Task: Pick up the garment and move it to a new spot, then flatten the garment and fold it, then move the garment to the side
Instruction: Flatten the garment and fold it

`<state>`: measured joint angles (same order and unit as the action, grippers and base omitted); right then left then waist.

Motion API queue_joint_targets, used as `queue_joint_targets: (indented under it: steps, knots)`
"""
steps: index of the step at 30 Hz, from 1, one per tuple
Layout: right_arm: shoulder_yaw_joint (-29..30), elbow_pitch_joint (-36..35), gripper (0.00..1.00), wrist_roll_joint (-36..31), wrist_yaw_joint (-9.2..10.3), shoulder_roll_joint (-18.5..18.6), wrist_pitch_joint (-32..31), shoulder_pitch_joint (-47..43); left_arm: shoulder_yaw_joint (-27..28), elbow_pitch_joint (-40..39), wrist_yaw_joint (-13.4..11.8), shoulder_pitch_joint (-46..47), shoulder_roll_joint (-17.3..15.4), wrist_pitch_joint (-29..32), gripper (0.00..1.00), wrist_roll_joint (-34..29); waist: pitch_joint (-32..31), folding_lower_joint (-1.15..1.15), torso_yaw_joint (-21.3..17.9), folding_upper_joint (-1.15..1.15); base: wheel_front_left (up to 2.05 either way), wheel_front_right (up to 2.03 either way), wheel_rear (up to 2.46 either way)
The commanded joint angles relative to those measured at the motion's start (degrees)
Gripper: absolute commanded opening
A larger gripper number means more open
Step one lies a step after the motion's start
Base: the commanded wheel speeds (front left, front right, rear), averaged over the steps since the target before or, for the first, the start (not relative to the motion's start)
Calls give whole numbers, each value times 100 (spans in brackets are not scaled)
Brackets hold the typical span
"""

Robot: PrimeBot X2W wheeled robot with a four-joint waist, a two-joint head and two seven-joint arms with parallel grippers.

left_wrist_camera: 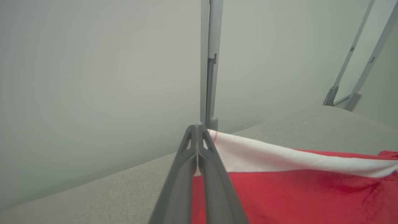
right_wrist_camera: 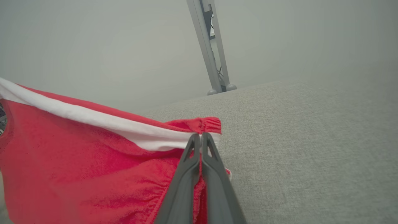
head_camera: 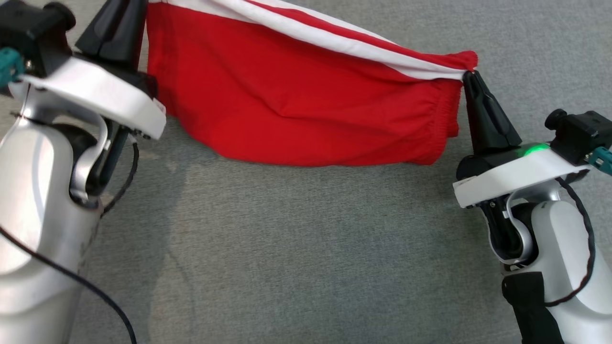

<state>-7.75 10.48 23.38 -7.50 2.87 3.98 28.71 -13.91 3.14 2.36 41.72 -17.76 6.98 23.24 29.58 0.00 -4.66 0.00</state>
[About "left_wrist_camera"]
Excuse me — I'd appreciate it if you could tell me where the red Bulls basketball jersey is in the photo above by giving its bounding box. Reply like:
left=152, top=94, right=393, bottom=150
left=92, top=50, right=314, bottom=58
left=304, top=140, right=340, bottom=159
left=191, top=129, right=398, bottom=224

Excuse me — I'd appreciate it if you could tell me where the grey partition post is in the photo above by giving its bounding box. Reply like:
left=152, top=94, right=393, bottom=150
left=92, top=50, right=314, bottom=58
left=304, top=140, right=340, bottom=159
left=200, top=0, right=224, bottom=125

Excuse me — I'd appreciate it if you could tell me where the grey slanted frame bar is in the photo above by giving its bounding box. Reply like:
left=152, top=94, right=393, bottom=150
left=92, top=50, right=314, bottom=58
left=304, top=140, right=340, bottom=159
left=344, top=2, right=398, bottom=112
left=323, top=0, right=375, bottom=107

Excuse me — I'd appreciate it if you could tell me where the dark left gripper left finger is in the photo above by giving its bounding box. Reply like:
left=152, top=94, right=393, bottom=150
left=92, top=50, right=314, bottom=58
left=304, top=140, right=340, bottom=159
left=149, top=124, right=198, bottom=224

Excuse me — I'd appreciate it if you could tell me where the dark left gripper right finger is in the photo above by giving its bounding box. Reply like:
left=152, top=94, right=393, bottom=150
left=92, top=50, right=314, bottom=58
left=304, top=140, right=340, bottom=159
left=197, top=124, right=249, bottom=224

